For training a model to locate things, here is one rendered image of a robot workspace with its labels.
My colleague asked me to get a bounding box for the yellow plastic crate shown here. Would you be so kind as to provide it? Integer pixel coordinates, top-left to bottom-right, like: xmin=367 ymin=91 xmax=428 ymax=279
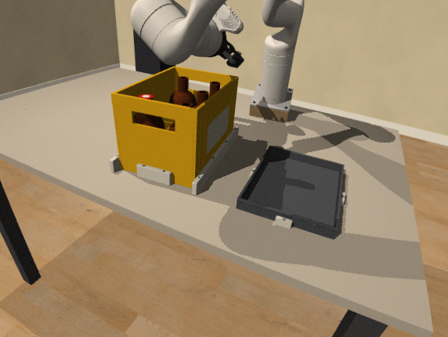
xmin=111 ymin=67 xmax=238 ymax=188

